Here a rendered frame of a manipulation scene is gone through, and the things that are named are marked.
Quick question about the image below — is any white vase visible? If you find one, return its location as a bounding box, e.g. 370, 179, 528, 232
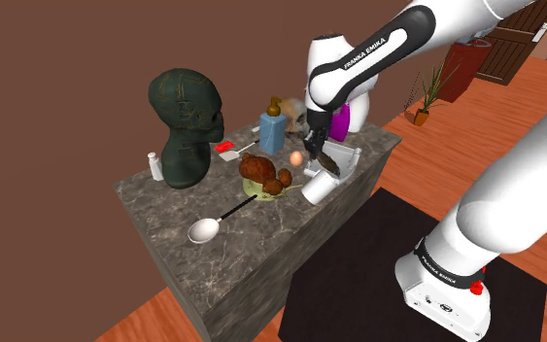
347, 88, 373, 134

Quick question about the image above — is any magenta container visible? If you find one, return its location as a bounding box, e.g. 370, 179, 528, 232
327, 102, 352, 143

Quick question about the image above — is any brown wooden door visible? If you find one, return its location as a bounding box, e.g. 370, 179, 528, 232
475, 0, 547, 86

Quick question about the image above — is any white angular box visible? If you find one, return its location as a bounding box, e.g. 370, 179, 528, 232
302, 140, 363, 184

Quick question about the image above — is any blue soap dispenser bottle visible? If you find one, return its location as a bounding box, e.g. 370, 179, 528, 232
258, 96, 288, 155

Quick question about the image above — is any brown teddy bear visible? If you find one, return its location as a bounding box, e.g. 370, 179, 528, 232
238, 152, 294, 197

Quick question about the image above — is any brown oblong object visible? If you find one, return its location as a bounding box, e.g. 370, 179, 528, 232
318, 147, 342, 180

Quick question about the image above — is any pale green plate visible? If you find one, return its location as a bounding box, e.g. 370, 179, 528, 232
242, 179, 304, 203

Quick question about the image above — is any white cup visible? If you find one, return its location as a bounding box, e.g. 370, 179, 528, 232
300, 169, 340, 206

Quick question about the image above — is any dark red bin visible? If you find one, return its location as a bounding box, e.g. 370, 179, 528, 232
435, 39, 495, 104

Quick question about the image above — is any small white bottle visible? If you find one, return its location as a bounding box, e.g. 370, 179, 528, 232
147, 151, 166, 183

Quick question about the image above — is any potted green plant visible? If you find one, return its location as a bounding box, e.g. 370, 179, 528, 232
403, 60, 460, 127

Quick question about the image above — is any white ladle with black handle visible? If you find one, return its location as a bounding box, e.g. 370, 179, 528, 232
187, 193, 259, 246

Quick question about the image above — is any beige skull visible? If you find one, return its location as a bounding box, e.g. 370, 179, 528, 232
278, 97, 310, 139

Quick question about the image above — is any red and white spatula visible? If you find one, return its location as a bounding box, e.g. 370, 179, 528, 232
214, 139, 260, 163

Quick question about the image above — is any dark green head bust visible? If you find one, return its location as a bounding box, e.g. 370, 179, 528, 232
148, 67, 225, 190

